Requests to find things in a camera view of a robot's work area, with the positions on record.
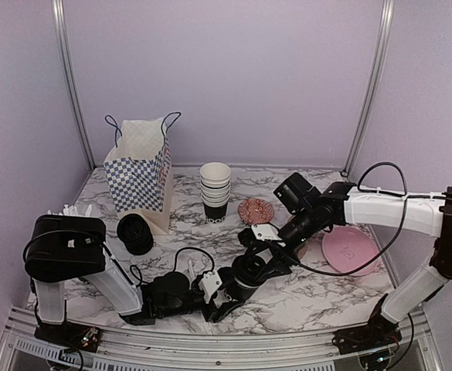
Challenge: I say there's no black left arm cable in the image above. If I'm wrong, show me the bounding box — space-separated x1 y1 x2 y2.
22 233 216 289

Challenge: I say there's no pink round plate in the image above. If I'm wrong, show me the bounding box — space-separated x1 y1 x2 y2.
321 226 379 273

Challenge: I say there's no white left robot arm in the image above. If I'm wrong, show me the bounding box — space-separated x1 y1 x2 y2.
23 215 244 344

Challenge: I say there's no bundle of white straws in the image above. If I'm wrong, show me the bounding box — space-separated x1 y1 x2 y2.
47 204 93 217

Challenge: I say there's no aluminium frame post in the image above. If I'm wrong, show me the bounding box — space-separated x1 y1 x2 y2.
52 0 96 172
342 0 396 175

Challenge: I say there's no left aluminium frame post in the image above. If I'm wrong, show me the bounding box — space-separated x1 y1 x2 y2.
52 0 96 172

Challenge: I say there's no right aluminium frame post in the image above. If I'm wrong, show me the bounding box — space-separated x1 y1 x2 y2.
342 0 396 175

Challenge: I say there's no stack of black lids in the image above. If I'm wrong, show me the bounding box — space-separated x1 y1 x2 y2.
117 213 154 256

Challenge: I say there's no brown cardboard cup carrier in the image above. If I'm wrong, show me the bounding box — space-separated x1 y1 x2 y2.
288 216 314 260

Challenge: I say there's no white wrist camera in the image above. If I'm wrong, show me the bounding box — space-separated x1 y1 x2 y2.
199 271 223 304
250 223 282 241

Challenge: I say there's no checkered paper takeout bag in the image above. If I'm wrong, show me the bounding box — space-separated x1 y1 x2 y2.
103 111 182 235

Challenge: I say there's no black plastic cup lid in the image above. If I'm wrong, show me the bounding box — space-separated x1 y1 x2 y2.
232 255 267 288

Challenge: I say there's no stack of paper cups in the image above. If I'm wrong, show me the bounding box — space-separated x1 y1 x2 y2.
199 162 232 223

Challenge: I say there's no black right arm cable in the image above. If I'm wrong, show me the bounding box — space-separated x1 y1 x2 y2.
279 162 452 277

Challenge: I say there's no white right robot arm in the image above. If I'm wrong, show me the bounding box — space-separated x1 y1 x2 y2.
239 172 452 346

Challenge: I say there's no black paper coffee cup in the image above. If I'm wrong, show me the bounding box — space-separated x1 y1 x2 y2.
225 281 259 302

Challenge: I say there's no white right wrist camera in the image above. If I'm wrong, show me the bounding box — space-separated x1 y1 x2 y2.
250 223 282 241

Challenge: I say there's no red patterned ceramic bowl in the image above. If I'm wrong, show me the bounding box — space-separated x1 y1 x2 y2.
237 198 275 225

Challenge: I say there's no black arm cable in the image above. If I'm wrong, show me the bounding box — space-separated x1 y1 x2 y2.
279 162 452 277
22 233 216 289

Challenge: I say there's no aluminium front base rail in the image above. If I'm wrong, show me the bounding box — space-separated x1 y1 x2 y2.
0 308 443 370

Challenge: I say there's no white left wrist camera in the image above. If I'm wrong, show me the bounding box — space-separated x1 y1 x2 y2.
199 271 223 304

